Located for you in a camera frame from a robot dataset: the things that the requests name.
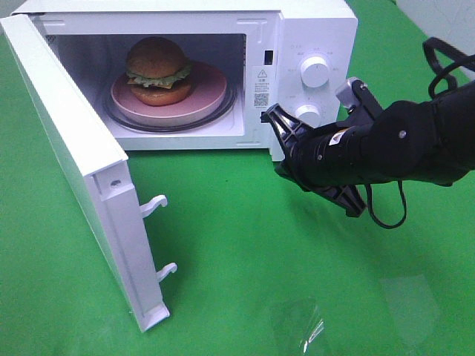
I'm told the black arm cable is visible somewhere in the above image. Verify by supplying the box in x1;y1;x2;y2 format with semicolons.
365;36;475;228

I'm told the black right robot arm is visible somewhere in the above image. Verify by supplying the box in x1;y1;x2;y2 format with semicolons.
261;78;474;217

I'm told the glass microwave turntable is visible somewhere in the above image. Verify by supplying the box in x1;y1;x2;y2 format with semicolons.
103;88;237;134

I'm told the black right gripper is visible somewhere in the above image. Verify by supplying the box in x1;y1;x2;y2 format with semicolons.
261;104;366;217

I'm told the white microwave oven body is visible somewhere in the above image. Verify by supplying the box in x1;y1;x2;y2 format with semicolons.
8;1;358;160

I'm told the white microwave knob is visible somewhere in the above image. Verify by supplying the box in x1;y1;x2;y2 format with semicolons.
300;56;330;88
295;105;322;128

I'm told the white microwave door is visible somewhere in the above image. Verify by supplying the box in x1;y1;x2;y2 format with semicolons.
1;15;177;332

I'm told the burger with lettuce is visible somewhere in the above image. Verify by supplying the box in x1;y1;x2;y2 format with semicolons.
125;36;192;106

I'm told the pink round plate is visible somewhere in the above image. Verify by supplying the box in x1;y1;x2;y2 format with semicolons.
111;62;228;127

